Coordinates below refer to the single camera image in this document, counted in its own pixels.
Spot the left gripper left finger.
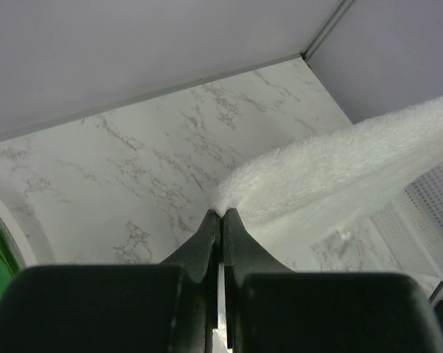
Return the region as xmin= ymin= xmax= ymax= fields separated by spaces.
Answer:
xmin=0 ymin=211 xmax=220 ymax=352

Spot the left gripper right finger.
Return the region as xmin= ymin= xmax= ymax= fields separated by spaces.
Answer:
xmin=223 ymin=209 xmax=443 ymax=352

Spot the white towel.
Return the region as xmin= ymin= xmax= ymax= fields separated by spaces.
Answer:
xmin=211 ymin=96 xmax=443 ymax=243

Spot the white perforated basket left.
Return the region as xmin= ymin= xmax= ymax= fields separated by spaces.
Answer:
xmin=0 ymin=201 xmax=38 ymax=268

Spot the white perforated basket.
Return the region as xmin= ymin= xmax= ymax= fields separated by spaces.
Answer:
xmin=371 ymin=163 xmax=443 ymax=282
xmin=0 ymin=201 xmax=38 ymax=268

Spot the white perforated basket right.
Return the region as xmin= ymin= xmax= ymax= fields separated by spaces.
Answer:
xmin=371 ymin=163 xmax=443 ymax=282

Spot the right aluminium frame post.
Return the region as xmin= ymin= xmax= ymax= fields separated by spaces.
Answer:
xmin=300 ymin=0 xmax=355 ymax=62

